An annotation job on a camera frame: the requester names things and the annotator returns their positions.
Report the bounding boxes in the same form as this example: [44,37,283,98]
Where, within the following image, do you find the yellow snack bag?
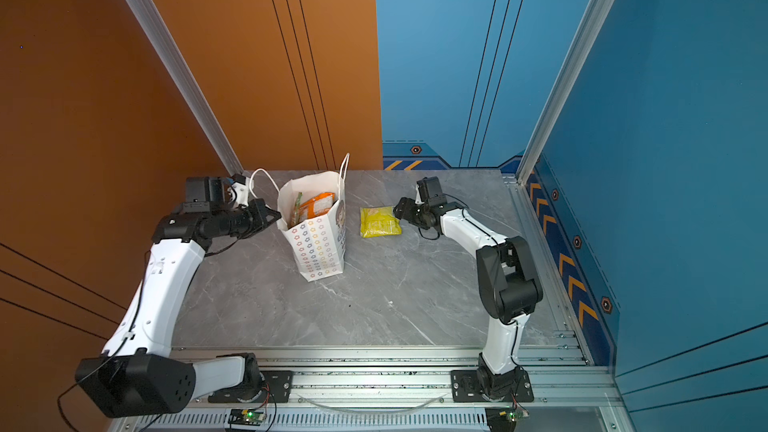
[360,206,402,238]

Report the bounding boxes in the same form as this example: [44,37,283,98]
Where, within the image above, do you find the orange snack bag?
[299,192,336,222]

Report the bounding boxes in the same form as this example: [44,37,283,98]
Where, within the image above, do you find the white patterned paper bag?
[272,155,350,282]

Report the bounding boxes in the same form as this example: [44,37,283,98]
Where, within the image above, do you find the green nut snack bag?
[289,192,303,227]

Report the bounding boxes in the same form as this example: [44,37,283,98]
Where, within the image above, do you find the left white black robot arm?
[75,199,281,418]

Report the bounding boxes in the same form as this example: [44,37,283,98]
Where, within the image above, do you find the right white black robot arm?
[393,177,544,403]

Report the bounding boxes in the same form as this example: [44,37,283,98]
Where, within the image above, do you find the left circuit board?
[226,408,269,430]

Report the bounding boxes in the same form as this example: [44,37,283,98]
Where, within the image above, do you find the circuit board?
[485,407,529,432]
[226,408,269,430]

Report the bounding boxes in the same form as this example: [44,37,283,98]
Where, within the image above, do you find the right circuit board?
[485,407,529,432]

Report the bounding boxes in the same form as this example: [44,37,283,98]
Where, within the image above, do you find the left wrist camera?
[181,177,248,213]

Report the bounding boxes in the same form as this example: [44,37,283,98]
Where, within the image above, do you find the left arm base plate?
[207,370,294,405]

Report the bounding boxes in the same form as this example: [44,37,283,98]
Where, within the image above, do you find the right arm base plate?
[450,366,535,403]

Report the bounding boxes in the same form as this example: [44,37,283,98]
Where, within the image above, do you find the aluminium rail frame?
[107,344,637,432]

